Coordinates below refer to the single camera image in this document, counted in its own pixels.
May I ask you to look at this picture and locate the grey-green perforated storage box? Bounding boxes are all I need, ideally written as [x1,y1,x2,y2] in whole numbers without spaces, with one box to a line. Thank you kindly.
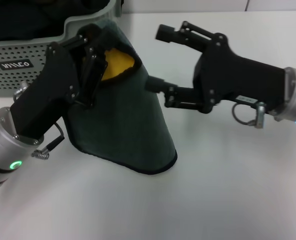
[0,0,125,98]

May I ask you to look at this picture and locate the right gripper looped cable plug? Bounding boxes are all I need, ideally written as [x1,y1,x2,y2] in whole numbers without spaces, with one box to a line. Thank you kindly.
[231,100,265,130]

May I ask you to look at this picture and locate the green towel with yellow underside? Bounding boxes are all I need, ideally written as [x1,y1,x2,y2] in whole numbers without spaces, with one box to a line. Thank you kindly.
[65,21,178,176]

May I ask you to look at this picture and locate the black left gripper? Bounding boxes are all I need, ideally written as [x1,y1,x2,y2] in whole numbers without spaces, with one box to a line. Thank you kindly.
[10,27,110,141]

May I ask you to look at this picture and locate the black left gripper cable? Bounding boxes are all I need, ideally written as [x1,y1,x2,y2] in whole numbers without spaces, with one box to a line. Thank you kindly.
[32,121,65,160]

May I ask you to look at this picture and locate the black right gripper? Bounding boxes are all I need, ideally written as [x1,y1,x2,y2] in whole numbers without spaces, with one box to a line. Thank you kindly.
[145,21,288,115]

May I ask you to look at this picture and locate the silver left gripper loop plug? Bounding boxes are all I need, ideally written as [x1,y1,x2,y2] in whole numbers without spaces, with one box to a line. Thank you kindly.
[13,81,29,101]

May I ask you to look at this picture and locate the black cloth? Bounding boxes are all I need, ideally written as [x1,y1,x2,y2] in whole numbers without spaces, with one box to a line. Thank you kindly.
[0,0,113,48]

